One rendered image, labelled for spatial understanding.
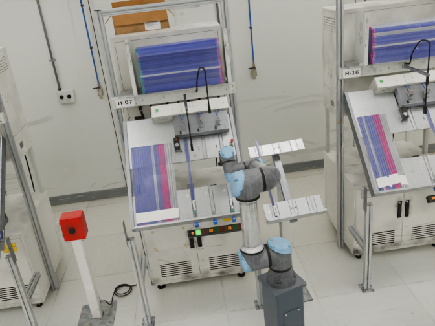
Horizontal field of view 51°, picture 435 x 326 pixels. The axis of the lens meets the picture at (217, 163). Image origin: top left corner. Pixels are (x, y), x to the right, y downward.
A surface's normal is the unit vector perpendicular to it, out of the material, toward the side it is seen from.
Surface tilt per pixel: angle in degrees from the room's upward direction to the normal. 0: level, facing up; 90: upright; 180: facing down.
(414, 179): 44
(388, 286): 0
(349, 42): 90
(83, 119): 90
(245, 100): 90
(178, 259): 90
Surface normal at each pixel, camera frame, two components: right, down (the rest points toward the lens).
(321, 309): -0.11, -0.91
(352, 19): 0.10, 0.38
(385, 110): -0.01, -0.38
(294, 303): 0.43, 0.32
